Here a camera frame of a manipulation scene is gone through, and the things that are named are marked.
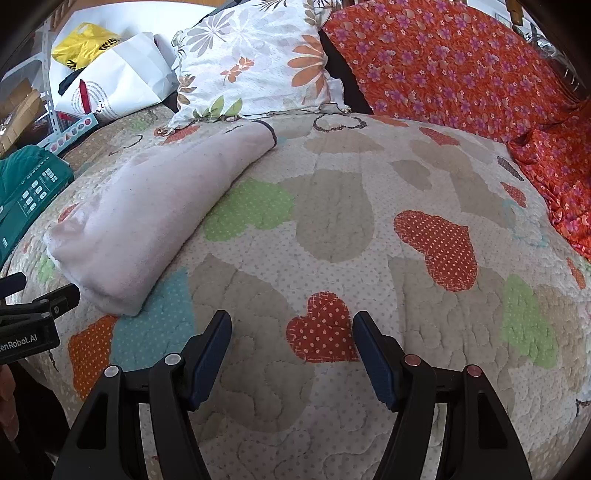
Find red floral blanket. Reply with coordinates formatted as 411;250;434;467
322;1;590;256

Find white floral pillow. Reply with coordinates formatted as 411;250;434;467
167;1;347;131

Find colourful dots box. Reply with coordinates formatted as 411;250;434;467
38;113;98;155

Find white paper bag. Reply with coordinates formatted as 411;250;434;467
55;31;180;125

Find white metal shelf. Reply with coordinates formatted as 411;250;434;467
1;20;60;157

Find patchwork heart quilt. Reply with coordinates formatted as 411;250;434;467
1;114;590;479

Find pale pink garment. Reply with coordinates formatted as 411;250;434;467
44;120;277;316

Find yellow plastic bag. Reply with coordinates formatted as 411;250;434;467
51;22;122;70

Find teal cloth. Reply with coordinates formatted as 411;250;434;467
1;145;51;189

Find teal green box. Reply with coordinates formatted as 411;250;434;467
1;152;74;265

